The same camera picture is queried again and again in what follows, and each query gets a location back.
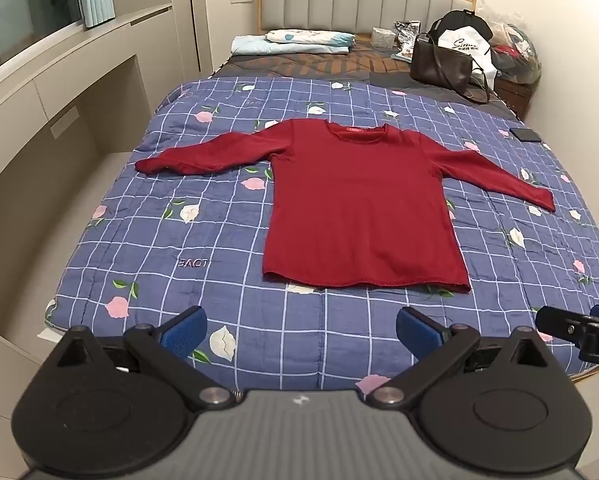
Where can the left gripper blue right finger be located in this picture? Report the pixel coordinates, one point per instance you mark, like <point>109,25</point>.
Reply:
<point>440,352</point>

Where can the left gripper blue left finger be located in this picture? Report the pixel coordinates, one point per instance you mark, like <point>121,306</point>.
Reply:
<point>162,352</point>

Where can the red long sleeve sweater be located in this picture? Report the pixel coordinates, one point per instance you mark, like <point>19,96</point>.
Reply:
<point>354,206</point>

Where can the clear plastic bag of clothes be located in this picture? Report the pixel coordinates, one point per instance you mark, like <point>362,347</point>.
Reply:
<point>513,54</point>

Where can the blue checkered floral quilt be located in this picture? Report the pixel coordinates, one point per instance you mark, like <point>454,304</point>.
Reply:
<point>162,243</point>

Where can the black smartphone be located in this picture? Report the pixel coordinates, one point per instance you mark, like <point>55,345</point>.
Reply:
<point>525,135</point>

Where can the wooden nightstand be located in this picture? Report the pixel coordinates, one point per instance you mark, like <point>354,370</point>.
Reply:
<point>516,96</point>

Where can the dark brown leather handbag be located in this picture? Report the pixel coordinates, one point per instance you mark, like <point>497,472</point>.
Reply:
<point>445,68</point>

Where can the brown patterned bed sheet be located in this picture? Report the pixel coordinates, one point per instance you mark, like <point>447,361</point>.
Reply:
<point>364,63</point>

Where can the silver patterned snack bag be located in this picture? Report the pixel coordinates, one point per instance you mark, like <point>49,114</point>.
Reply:
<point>406,34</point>

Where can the black and white cap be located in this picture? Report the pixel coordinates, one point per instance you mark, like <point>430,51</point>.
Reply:
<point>464,31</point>

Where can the folded light blue blanket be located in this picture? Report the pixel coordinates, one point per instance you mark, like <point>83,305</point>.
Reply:
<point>260,45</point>

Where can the white patterned pillow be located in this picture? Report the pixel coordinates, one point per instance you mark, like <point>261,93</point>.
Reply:
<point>305,36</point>

